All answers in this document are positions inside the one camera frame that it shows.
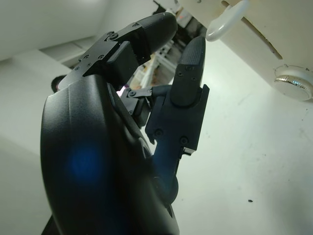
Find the cream white two-slot toaster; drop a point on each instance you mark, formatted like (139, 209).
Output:
(281, 36)

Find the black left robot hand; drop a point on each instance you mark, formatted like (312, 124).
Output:
(97, 159)

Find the silver toaster dial knob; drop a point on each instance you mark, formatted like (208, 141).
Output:
(293, 83)

